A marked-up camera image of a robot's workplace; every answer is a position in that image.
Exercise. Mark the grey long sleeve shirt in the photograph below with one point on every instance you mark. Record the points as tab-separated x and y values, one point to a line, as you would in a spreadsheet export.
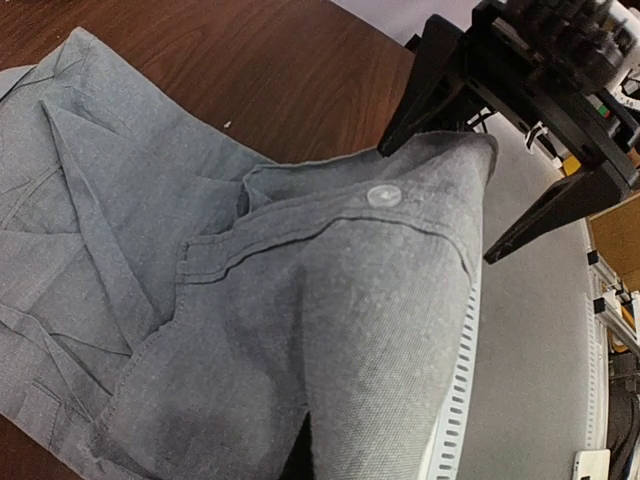
175	305

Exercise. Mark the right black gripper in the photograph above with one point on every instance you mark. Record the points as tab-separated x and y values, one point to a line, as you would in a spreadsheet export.
555	65

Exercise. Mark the front aluminium rail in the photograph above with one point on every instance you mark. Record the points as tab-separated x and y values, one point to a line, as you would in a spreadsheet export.
443	453

